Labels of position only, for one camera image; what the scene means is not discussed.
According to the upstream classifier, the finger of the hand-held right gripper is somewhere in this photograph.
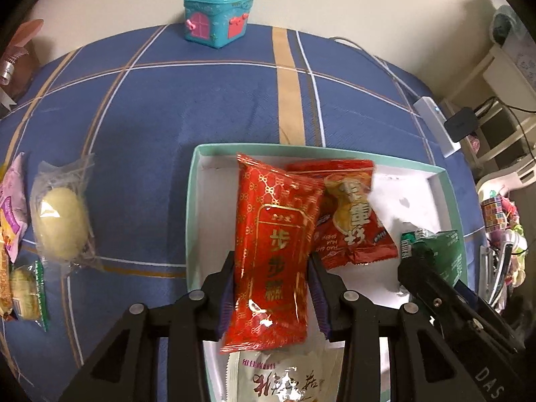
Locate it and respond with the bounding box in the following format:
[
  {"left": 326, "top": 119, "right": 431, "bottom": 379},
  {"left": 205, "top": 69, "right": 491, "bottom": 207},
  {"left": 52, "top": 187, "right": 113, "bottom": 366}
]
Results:
[
  {"left": 397, "top": 255, "right": 495, "bottom": 327},
  {"left": 454, "top": 278, "right": 480, "bottom": 317}
]

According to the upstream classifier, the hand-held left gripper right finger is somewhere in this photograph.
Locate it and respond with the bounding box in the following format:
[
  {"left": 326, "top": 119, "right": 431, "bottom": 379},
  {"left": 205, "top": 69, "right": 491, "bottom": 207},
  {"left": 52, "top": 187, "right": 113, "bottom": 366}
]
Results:
[{"left": 308, "top": 256, "right": 474, "bottom": 402}]

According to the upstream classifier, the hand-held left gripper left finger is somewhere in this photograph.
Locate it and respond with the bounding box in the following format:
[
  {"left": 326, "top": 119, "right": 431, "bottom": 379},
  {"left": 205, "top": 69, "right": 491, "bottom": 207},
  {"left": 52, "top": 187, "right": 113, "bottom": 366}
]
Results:
[{"left": 59, "top": 250, "right": 235, "bottom": 402}]

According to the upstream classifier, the dark green snack packet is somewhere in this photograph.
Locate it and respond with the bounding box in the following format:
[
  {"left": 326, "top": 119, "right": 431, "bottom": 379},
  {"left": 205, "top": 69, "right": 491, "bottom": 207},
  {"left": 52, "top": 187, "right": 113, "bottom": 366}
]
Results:
[{"left": 400, "top": 227, "right": 467, "bottom": 289}]

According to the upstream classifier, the long red snack packet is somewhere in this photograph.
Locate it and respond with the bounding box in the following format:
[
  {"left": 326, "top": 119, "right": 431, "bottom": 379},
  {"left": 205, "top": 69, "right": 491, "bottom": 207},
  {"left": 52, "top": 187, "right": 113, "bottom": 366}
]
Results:
[{"left": 220, "top": 153, "right": 325, "bottom": 354}]

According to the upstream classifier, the white snack packet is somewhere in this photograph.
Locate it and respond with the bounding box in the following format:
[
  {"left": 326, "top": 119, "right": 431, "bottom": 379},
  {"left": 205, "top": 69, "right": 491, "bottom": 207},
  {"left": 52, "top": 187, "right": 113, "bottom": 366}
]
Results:
[{"left": 226, "top": 341, "right": 348, "bottom": 402}]

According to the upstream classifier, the red peanut snack packet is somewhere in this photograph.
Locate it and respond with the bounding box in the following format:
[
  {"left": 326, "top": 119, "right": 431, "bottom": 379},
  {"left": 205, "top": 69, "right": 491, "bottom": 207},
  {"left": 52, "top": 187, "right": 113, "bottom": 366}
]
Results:
[{"left": 285, "top": 159, "right": 398, "bottom": 271}]

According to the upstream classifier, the teal-edged white cardboard tray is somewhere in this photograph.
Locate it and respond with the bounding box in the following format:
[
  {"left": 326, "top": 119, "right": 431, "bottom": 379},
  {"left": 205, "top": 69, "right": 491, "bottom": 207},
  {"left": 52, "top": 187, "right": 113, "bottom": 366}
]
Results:
[{"left": 185, "top": 143, "right": 467, "bottom": 402}]

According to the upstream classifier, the silver phone stand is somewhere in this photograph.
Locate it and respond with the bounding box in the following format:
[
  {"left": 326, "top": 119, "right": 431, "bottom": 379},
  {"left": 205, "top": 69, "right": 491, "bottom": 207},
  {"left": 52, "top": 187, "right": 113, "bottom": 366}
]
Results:
[{"left": 479, "top": 245, "right": 495, "bottom": 298}]

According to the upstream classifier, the pile of colourful trinkets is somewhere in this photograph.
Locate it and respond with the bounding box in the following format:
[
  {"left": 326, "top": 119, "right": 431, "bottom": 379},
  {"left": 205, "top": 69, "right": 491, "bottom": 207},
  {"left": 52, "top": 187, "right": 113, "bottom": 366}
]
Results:
[{"left": 498, "top": 193, "right": 529, "bottom": 289}]

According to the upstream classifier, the stack of tape rolls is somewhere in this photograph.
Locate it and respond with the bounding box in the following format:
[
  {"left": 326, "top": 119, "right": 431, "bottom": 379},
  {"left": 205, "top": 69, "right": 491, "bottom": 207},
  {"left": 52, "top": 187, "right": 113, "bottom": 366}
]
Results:
[{"left": 481, "top": 195, "right": 509, "bottom": 231}]

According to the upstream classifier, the white power strip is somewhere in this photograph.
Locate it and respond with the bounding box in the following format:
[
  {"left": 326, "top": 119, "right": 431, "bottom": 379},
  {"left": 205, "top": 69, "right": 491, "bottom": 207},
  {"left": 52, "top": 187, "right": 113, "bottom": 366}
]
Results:
[{"left": 412, "top": 96, "right": 461, "bottom": 157}]

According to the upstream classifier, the black charger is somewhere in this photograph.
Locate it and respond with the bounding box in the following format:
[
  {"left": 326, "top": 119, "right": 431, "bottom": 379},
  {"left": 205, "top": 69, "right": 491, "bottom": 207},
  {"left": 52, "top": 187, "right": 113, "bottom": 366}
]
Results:
[{"left": 444, "top": 108, "right": 482, "bottom": 142}]

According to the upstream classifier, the white lattice shelf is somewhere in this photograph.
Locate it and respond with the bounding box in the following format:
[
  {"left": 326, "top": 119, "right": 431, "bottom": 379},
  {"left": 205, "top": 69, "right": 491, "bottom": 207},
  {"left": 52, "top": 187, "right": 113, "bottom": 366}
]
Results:
[{"left": 473, "top": 96, "right": 536, "bottom": 177}]

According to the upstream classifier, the clear packet with round pastry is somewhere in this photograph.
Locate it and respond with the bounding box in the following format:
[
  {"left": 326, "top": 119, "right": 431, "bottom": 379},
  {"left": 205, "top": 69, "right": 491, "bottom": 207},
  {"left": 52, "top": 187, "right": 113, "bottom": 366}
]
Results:
[{"left": 30, "top": 153, "right": 99, "bottom": 271}]

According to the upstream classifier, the clear green-edged cake packet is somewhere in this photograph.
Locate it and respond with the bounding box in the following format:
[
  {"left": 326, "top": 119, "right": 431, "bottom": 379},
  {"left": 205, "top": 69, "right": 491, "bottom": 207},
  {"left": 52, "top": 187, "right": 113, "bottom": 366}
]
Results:
[{"left": 8, "top": 260, "right": 51, "bottom": 331}]

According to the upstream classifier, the blue plaid tablecloth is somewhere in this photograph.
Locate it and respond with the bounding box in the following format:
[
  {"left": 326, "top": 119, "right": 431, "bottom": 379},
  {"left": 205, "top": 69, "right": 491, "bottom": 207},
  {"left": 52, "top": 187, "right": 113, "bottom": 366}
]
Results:
[{"left": 0, "top": 23, "right": 490, "bottom": 402}]

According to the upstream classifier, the white shelf rack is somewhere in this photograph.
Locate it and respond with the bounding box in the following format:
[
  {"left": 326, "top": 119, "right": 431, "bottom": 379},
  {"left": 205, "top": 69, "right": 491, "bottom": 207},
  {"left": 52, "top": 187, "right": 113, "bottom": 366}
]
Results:
[{"left": 435, "top": 42, "right": 536, "bottom": 202}]

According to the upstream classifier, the orange and cream snack packet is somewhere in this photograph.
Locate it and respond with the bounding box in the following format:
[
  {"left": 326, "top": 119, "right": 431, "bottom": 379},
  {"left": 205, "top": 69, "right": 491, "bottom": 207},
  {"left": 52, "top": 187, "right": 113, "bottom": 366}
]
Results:
[{"left": 0, "top": 209, "right": 15, "bottom": 321}]

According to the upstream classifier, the purple snack packet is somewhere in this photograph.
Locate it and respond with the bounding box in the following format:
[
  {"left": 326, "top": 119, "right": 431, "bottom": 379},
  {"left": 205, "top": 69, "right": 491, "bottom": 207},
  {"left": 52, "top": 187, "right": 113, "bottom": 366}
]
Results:
[{"left": 0, "top": 152, "right": 30, "bottom": 260}]

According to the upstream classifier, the teal round item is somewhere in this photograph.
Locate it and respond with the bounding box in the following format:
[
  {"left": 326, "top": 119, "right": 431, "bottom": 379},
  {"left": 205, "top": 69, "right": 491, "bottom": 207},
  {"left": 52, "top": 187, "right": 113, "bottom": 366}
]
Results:
[{"left": 492, "top": 6, "right": 524, "bottom": 45}]

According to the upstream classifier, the teal toy house box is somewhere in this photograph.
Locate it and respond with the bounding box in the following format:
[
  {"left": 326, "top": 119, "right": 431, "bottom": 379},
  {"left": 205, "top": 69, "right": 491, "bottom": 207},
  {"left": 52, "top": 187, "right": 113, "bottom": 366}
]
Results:
[{"left": 183, "top": 0, "right": 256, "bottom": 49}]

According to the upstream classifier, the white power cable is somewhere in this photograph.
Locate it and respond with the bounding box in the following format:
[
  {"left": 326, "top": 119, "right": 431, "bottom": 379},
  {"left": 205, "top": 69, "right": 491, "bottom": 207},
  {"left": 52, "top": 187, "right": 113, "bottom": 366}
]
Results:
[{"left": 331, "top": 37, "right": 419, "bottom": 105}]

